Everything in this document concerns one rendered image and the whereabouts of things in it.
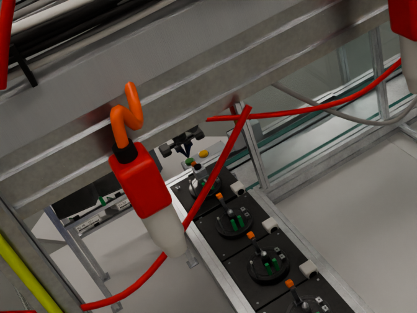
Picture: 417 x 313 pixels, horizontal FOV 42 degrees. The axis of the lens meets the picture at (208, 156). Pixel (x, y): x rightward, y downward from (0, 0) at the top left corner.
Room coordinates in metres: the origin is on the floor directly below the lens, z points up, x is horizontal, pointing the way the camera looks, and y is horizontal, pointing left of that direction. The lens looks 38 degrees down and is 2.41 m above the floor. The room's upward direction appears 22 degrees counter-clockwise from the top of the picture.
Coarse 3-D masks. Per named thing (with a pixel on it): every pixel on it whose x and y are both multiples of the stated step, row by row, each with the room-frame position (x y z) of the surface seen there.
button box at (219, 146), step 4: (220, 140) 1.95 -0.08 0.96; (216, 144) 1.93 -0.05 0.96; (220, 144) 1.92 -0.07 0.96; (224, 144) 1.91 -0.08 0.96; (208, 148) 1.93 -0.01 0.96; (212, 148) 1.92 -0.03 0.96; (216, 148) 1.90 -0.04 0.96; (220, 148) 1.89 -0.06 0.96; (208, 152) 1.90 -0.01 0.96; (212, 152) 1.89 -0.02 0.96; (216, 152) 1.88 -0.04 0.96; (192, 156) 1.91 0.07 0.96; (196, 156) 1.90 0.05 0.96; (208, 156) 1.87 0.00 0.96; (184, 160) 1.91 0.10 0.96; (196, 160) 1.88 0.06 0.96; (200, 160) 1.87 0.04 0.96; (184, 164) 1.89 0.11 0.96; (184, 168) 1.87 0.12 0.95; (188, 168) 1.85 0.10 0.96
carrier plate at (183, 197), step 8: (208, 168) 1.78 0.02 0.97; (224, 168) 1.74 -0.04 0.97; (192, 176) 1.77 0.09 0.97; (224, 176) 1.70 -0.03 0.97; (232, 176) 1.68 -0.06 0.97; (176, 184) 1.76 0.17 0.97; (184, 184) 1.74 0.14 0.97; (224, 184) 1.65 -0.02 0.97; (176, 192) 1.72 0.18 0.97; (184, 192) 1.70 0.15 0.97; (224, 192) 1.61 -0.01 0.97; (232, 192) 1.59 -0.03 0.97; (184, 200) 1.65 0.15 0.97; (192, 200) 1.63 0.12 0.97; (208, 200) 1.60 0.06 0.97; (216, 200) 1.58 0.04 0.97; (224, 200) 1.56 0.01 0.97; (184, 208) 1.61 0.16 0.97; (200, 208) 1.57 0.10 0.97; (208, 208) 1.55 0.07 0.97; (216, 208) 1.55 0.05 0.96; (200, 216) 1.53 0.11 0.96
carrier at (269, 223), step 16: (240, 208) 1.45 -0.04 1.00; (256, 208) 1.46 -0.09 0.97; (208, 224) 1.47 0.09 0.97; (224, 224) 1.42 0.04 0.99; (240, 224) 1.38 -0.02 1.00; (256, 224) 1.38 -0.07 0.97; (272, 224) 1.33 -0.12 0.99; (208, 240) 1.39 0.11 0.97; (224, 240) 1.37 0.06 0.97; (240, 240) 1.34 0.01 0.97; (256, 240) 1.31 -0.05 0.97; (224, 256) 1.29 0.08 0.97
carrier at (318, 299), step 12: (300, 288) 1.05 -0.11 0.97; (312, 288) 1.04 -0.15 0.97; (324, 288) 1.02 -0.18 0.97; (276, 300) 1.05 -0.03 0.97; (288, 300) 1.03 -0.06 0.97; (300, 300) 0.99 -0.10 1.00; (312, 300) 0.98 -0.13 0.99; (324, 300) 0.97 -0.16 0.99; (336, 300) 0.97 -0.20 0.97; (264, 312) 1.02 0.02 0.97; (276, 312) 1.00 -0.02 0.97; (288, 312) 0.97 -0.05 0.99; (300, 312) 0.96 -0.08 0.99; (312, 312) 0.93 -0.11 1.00; (324, 312) 0.93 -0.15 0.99; (336, 312) 0.93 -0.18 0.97; (348, 312) 0.91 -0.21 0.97
